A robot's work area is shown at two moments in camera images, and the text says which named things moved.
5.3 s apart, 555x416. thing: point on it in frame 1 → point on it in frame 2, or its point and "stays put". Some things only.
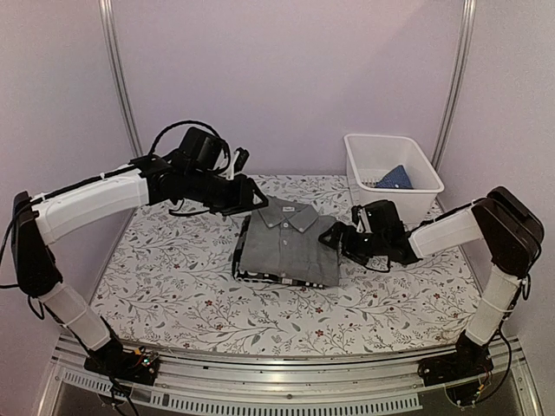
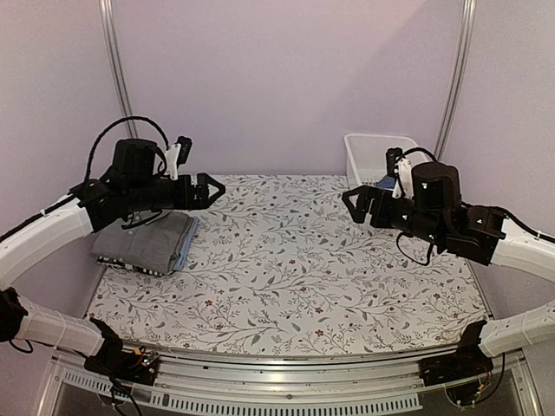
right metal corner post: [461, 58] stays put
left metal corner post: [107, 14] stays put
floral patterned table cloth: [173, 289] stays put
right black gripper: [348, 245] → [358, 214]
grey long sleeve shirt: [282, 241] → [153, 244]
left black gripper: [243, 198] → [186, 200]
